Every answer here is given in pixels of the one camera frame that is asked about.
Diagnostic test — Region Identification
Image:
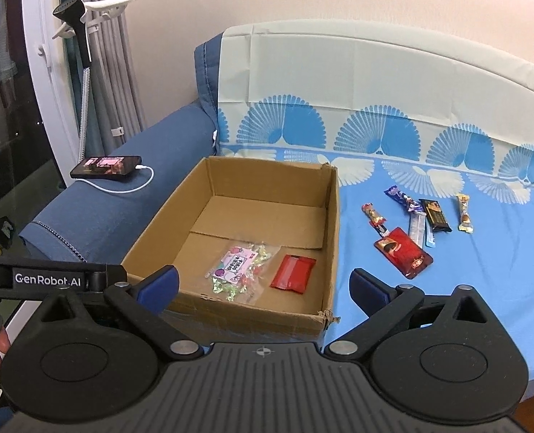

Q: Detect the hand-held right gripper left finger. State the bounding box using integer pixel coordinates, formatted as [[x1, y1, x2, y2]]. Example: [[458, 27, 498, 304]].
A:
[[35, 265, 205, 362]]

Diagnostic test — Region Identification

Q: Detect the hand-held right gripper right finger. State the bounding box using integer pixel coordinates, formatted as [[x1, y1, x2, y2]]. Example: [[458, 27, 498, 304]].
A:
[[349, 268, 493, 362]]

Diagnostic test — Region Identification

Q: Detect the large red snack packet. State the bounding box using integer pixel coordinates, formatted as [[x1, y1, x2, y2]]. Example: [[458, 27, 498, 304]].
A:
[[374, 227, 434, 279]]

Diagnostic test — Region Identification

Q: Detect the red brown snack stick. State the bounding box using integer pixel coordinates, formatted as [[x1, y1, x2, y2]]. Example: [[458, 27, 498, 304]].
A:
[[362, 202, 389, 236]]

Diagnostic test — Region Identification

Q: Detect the white stick packet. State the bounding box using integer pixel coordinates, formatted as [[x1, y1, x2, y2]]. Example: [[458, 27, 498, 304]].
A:
[[408, 212, 426, 245]]

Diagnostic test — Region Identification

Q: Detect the purple snack packet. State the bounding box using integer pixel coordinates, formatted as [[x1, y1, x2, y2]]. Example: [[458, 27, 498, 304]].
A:
[[384, 187, 420, 214]]

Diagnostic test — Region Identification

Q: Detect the black chocolate bar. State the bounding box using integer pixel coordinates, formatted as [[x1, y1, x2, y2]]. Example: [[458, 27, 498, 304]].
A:
[[419, 198, 454, 234]]

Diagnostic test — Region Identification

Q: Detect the brown cardboard box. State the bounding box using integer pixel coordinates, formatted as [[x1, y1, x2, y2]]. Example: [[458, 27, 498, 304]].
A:
[[120, 156, 341, 344]]

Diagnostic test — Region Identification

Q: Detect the gold snack bar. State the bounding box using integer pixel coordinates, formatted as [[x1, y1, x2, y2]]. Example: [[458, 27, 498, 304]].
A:
[[455, 194, 475, 234]]

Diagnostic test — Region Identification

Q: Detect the plain red snack packet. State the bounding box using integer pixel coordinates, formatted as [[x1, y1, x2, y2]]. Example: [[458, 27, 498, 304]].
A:
[[270, 254, 317, 294]]

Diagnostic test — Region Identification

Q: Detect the clear bag of candies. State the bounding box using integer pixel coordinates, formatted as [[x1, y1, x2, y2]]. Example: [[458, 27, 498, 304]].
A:
[[204, 241, 281, 305]]

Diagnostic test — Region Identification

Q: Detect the black smartphone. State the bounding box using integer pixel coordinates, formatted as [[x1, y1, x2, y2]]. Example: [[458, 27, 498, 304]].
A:
[[70, 155, 143, 180]]

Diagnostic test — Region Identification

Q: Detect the steamer stand pole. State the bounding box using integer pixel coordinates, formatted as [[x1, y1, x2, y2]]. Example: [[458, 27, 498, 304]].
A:
[[78, 65, 92, 166]]

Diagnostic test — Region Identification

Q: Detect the blue fan-print sheet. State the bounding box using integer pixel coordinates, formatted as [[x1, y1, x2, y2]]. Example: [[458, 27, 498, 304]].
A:
[[215, 20, 534, 382]]

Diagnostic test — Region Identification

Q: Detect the black garment steamer head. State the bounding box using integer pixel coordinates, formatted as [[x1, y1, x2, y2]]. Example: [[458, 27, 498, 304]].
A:
[[53, 1, 93, 66]]

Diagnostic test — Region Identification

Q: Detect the white steamer hanger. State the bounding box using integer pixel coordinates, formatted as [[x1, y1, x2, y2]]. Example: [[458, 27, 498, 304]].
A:
[[51, 0, 139, 40]]

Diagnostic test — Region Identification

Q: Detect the white charging cable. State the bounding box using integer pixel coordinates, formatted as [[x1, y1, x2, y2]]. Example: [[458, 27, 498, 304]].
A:
[[75, 165, 155, 196]]

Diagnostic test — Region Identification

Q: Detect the white door frame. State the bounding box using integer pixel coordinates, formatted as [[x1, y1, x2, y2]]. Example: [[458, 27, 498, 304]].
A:
[[20, 0, 84, 182]]

